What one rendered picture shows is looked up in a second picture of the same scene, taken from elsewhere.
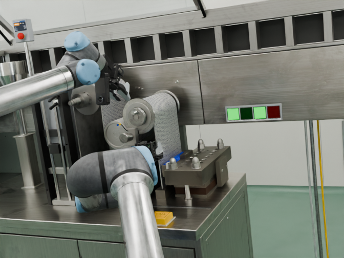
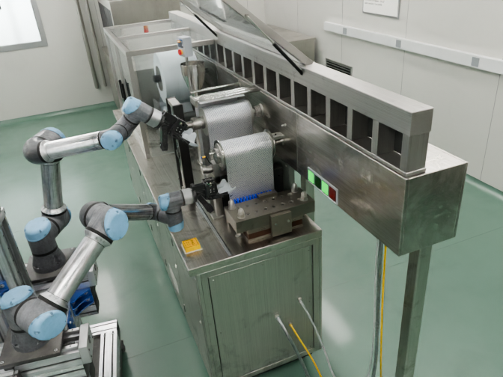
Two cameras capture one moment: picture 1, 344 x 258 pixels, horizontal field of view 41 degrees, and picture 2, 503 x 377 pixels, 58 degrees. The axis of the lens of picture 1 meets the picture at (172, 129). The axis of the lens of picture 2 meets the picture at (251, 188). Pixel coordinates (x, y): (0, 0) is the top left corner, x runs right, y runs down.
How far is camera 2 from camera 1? 1.59 m
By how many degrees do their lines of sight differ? 46
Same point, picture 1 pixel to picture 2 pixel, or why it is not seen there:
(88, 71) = (106, 142)
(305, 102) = (352, 200)
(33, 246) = not seen: hidden behind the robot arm
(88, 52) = (137, 116)
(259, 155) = not seen: outside the picture
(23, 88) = (66, 145)
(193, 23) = (296, 75)
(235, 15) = (318, 84)
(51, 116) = not seen: hidden behind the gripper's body
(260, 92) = (327, 170)
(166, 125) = (248, 167)
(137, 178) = (91, 235)
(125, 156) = (96, 216)
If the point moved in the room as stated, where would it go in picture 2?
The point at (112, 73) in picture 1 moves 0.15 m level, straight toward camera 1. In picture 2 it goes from (172, 127) to (146, 139)
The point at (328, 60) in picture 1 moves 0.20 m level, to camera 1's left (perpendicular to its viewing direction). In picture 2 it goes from (370, 172) to (322, 158)
